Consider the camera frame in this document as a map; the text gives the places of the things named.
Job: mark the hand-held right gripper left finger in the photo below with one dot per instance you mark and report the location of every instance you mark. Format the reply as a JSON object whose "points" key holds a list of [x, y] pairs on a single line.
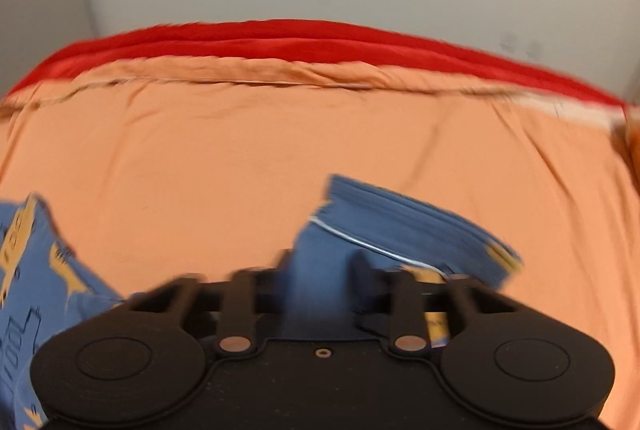
{"points": [[272, 290]]}

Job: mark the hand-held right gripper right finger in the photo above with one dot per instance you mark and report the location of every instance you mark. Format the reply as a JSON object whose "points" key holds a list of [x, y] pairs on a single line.
{"points": [[365, 285]]}

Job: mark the blue pants with yellow print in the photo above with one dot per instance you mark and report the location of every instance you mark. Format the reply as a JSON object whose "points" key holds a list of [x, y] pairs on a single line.
{"points": [[320, 270]]}

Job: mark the orange bed sheet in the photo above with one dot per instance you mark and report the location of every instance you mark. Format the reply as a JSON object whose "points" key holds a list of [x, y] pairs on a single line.
{"points": [[200, 150]]}

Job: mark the red blanket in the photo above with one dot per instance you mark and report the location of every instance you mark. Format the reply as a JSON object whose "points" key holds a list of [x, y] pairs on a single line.
{"points": [[280, 37]]}

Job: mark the orange pillow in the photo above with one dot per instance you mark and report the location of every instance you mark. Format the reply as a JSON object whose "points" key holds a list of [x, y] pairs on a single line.
{"points": [[631, 135]]}

